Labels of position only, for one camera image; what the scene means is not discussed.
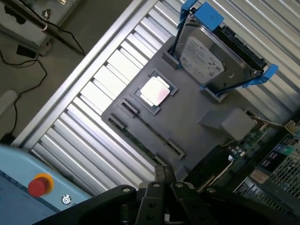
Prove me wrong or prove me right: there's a grey plastic parts rack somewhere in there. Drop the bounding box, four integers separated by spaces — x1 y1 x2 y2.
101 35 258 181

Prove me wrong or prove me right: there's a black PC case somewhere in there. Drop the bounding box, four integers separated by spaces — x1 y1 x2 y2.
233 120 300 215

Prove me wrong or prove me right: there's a silver CPU chip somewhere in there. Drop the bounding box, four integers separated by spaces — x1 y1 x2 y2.
140 76 172 107

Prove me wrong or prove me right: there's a red emergency stop button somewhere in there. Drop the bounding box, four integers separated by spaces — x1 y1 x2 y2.
27 172 55 198

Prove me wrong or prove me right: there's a light blue teach pendant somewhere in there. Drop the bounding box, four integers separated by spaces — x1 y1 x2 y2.
0 143 92 225

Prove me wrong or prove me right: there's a silver hard disk drive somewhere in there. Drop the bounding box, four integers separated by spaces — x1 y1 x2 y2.
176 22 268 88

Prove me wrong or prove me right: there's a white rounded object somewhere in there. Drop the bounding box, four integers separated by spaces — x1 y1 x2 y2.
0 90 19 116

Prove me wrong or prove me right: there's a black power adapter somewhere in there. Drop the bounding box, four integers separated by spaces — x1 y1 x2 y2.
16 44 36 59

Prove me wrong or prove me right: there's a grey equipment box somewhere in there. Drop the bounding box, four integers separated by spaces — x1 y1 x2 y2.
0 0 82 56

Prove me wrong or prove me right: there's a black floor cable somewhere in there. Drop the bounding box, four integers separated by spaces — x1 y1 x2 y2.
0 48 48 141

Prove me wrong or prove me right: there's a blue disk carrier bracket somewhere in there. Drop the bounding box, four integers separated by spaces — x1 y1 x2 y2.
172 0 280 97

